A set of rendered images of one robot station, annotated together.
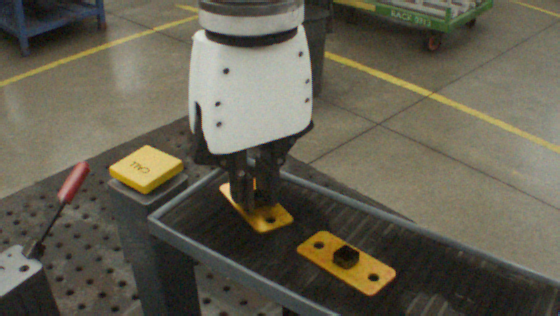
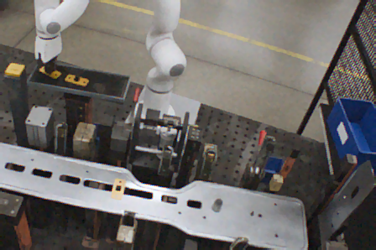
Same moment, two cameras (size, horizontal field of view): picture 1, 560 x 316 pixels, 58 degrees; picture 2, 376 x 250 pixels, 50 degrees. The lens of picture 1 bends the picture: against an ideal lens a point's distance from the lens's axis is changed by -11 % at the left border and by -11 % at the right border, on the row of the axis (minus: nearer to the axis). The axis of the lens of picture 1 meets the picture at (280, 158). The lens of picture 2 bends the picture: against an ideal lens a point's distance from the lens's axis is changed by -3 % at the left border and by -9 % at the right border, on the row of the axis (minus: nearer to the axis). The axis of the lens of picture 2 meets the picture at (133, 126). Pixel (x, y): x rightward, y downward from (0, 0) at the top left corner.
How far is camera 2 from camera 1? 111 cm
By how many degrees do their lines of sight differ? 27
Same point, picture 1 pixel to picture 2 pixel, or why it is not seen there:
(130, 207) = (13, 81)
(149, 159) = (14, 67)
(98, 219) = not seen: outside the picture
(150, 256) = (19, 94)
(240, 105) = (49, 51)
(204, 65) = (41, 44)
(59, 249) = not seen: outside the picture
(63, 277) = not seen: outside the picture
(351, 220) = (74, 70)
